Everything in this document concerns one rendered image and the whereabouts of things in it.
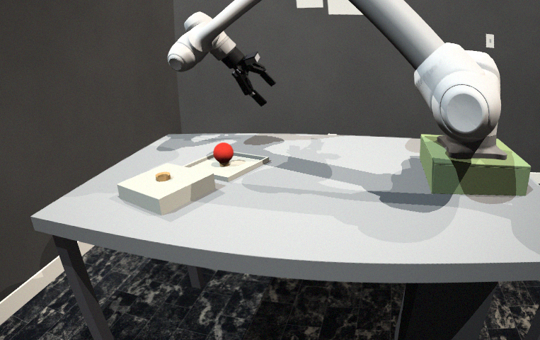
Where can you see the red ball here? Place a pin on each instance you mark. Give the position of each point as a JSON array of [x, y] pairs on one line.
[[223, 152]]

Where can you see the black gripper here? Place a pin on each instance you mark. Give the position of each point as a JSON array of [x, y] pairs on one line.
[[233, 61]]

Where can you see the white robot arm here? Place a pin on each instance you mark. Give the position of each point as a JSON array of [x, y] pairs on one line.
[[461, 87]]

